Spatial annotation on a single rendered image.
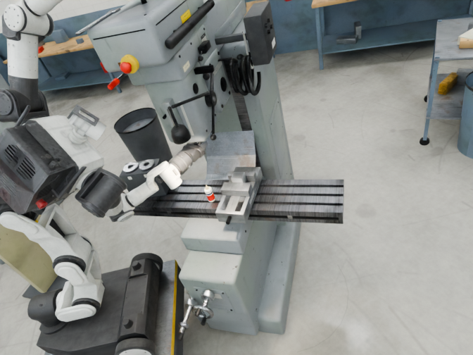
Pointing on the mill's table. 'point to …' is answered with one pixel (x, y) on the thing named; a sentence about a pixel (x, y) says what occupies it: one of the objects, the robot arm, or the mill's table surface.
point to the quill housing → (200, 115)
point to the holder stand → (136, 169)
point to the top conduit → (188, 25)
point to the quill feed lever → (212, 111)
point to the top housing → (142, 32)
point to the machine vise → (235, 210)
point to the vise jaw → (236, 189)
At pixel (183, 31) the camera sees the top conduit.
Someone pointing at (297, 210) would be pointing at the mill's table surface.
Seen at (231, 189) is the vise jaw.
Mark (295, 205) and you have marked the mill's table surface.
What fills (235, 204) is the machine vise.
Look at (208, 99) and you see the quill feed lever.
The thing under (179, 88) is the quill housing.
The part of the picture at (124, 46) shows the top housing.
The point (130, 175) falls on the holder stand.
